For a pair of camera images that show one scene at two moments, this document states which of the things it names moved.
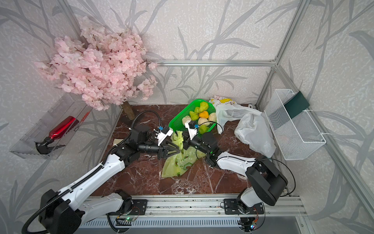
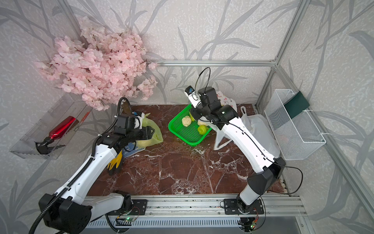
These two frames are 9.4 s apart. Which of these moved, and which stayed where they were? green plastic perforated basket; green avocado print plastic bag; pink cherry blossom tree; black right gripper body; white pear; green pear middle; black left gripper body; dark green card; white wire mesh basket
Moved: black left gripper body; green avocado print plastic bag; black right gripper body
Stayed: pink cherry blossom tree; green pear middle; white wire mesh basket; dark green card; green plastic perforated basket; white pear
